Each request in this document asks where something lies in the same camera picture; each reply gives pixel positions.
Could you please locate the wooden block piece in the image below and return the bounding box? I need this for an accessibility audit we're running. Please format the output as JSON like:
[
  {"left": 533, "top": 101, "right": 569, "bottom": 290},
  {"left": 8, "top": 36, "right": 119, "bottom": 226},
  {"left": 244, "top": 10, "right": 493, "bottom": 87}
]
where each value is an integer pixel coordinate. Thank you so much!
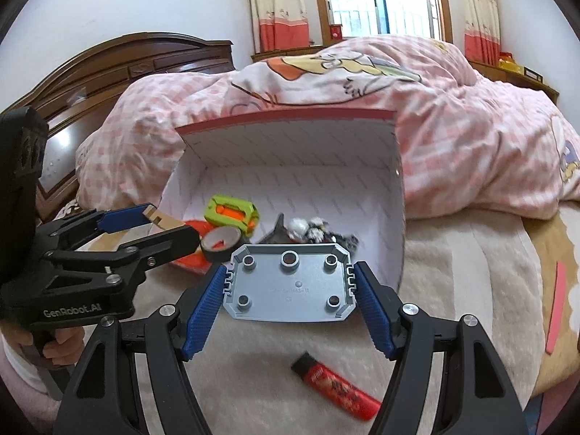
[{"left": 142, "top": 204, "right": 185, "bottom": 236}]

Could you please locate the red plastic cone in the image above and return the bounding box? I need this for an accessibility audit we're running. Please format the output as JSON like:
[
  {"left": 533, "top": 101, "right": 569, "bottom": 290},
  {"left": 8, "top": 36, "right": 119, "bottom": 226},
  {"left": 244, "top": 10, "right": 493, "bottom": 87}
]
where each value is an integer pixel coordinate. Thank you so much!
[{"left": 173, "top": 220, "right": 218, "bottom": 275}]

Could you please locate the black tape roll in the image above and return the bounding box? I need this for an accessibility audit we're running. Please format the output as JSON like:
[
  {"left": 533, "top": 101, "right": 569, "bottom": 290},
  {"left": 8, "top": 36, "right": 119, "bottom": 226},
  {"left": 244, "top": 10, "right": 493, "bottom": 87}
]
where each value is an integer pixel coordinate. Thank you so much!
[{"left": 200, "top": 226, "right": 245, "bottom": 263}]

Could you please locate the green orange utility knife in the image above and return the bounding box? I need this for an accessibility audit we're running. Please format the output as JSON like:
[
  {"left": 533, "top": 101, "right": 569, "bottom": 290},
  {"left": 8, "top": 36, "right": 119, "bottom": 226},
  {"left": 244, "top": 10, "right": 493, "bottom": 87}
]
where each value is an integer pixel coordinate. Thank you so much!
[{"left": 203, "top": 194, "right": 260, "bottom": 237}]

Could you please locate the red lighter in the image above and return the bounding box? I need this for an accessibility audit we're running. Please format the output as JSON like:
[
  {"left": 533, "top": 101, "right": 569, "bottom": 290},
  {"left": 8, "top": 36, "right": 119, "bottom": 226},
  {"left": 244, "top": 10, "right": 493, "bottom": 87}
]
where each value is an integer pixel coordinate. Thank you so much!
[{"left": 291, "top": 352, "right": 381, "bottom": 421}]

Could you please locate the black square case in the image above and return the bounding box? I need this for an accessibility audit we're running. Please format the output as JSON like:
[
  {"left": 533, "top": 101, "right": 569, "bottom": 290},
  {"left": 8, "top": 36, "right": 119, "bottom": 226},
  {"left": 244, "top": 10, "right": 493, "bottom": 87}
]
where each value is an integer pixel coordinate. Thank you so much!
[{"left": 258, "top": 213, "right": 292, "bottom": 245}]

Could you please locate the grey building plate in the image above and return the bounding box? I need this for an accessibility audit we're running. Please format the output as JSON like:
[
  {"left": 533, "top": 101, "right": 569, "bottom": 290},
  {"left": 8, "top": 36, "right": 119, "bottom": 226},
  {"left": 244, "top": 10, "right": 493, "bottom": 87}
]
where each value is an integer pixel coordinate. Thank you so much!
[{"left": 223, "top": 244, "right": 356, "bottom": 323}]

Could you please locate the white black robot figure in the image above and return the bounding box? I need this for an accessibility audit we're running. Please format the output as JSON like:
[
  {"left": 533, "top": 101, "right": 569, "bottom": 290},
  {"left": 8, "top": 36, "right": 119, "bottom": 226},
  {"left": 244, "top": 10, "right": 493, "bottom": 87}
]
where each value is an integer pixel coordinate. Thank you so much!
[{"left": 286, "top": 217, "right": 360, "bottom": 250}]

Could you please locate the pink sleeve forearm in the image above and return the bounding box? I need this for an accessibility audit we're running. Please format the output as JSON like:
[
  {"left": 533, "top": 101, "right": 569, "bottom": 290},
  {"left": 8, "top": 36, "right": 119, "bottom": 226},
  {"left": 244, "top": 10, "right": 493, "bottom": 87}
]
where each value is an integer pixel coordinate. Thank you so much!
[{"left": 1, "top": 336, "right": 60, "bottom": 434}]

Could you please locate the person's left hand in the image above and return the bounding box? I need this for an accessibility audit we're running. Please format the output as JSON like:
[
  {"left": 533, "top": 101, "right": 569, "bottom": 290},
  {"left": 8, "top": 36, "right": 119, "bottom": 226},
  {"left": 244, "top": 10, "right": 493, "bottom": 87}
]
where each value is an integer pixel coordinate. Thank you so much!
[{"left": 1, "top": 321, "right": 84, "bottom": 366}]

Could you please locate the pink nail file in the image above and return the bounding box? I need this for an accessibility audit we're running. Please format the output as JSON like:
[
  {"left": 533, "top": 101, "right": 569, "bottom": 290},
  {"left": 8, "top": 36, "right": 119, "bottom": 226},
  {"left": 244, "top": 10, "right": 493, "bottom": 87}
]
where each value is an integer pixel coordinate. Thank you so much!
[{"left": 544, "top": 261, "right": 567, "bottom": 355}]

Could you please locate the beige fleece blanket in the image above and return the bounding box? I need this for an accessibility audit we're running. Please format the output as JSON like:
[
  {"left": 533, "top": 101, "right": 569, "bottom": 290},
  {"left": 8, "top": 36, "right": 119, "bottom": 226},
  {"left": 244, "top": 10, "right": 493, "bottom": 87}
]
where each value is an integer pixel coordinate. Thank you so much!
[{"left": 85, "top": 207, "right": 548, "bottom": 435}]

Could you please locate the dark wooden headboard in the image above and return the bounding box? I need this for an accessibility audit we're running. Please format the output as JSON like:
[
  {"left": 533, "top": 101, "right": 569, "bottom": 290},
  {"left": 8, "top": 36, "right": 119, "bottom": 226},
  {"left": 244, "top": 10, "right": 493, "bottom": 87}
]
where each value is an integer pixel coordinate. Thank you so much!
[{"left": 9, "top": 32, "right": 234, "bottom": 222}]

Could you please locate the red cardboard box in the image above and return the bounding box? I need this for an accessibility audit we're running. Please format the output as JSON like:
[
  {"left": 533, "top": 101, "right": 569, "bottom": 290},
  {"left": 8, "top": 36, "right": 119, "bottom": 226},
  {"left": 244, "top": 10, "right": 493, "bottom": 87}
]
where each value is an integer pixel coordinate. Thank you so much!
[{"left": 159, "top": 108, "right": 405, "bottom": 289}]

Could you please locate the pink checkered duvet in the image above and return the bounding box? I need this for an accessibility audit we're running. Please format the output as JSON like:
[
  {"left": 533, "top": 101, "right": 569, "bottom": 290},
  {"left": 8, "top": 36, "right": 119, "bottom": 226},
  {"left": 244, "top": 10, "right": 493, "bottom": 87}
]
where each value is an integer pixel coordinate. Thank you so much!
[{"left": 76, "top": 36, "right": 579, "bottom": 219}]

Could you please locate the left window curtain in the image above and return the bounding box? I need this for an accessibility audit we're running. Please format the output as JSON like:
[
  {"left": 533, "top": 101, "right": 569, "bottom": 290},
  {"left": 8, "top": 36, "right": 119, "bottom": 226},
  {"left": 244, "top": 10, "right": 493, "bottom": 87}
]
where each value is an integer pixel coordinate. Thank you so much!
[{"left": 250, "top": 0, "right": 310, "bottom": 52}]

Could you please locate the window curtain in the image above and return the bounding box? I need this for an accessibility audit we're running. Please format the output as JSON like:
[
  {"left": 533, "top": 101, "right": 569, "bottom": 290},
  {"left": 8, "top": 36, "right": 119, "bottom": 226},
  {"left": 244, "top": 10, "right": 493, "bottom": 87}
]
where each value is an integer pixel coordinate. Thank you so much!
[
  {"left": 462, "top": 0, "right": 501, "bottom": 66},
  {"left": 250, "top": 0, "right": 310, "bottom": 52}
]

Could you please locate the wooden side table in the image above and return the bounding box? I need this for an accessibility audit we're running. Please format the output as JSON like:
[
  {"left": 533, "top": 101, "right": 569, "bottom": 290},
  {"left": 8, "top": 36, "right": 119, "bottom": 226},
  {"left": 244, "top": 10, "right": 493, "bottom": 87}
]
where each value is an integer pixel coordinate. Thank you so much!
[{"left": 468, "top": 60, "right": 559, "bottom": 104}]

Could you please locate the yellow box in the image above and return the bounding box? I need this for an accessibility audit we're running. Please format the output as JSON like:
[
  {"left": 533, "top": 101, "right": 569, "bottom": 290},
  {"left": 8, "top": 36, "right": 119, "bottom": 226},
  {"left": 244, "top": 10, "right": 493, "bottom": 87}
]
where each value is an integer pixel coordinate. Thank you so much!
[{"left": 497, "top": 52, "right": 544, "bottom": 83}]

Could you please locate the right window curtain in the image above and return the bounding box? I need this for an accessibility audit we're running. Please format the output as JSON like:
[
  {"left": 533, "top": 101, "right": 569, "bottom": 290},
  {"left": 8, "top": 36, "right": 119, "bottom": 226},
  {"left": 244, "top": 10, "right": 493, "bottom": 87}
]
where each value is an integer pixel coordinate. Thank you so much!
[{"left": 462, "top": 0, "right": 501, "bottom": 66}]

